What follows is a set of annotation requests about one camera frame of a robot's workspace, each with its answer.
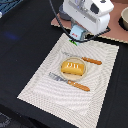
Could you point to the orange toy bread loaf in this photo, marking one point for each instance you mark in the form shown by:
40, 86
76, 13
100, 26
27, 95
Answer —
72, 68

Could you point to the beige bowl on stove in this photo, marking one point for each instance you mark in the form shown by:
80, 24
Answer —
124, 15

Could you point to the knife with orange handle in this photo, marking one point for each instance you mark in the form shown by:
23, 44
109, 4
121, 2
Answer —
84, 58

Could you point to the fork with orange handle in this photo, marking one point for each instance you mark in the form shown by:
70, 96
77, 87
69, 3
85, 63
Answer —
77, 85

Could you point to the beige woven placemat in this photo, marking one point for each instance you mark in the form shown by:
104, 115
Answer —
78, 107

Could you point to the light blue milk carton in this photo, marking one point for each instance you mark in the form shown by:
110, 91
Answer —
77, 34

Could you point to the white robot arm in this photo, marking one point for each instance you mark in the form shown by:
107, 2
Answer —
94, 15

